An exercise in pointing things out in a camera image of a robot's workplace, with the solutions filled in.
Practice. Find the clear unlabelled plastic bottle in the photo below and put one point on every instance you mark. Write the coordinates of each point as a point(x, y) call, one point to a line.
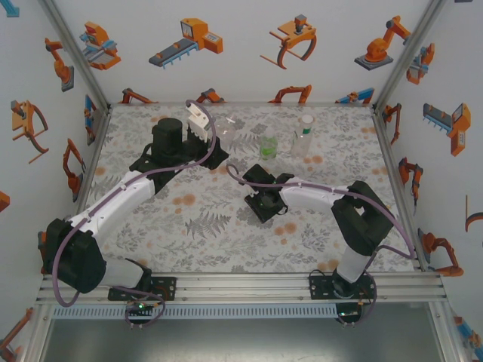
point(226, 130)

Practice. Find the wide white bottle cap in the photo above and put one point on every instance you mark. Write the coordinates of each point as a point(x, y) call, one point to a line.
point(307, 120)

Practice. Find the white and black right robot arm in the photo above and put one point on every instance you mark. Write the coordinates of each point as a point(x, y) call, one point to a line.
point(313, 192)

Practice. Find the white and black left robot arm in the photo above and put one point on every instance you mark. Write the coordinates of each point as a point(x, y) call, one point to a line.
point(113, 196)

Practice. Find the floral patterned table cover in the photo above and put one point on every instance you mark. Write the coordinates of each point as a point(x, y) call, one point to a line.
point(302, 234)

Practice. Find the small circuit board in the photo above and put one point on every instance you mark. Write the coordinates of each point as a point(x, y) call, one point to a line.
point(349, 313)
point(141, 307)

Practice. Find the aluminium side rail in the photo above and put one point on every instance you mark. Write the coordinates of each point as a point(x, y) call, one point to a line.
point(400, 188)
point(90, 173)

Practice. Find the aluminium frame rail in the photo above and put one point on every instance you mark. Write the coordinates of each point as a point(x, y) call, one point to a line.
point(241, 288)

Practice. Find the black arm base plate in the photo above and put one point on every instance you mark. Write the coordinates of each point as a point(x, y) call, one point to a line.
point(319, 288)
point(168, 288)

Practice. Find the aluminium frame post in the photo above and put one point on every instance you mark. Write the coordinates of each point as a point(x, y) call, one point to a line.
point(407, 56)
point(76, 56)

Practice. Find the aluminium frame leg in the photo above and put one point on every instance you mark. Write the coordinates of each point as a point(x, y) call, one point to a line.
point(35, 332)
point(451, 345)

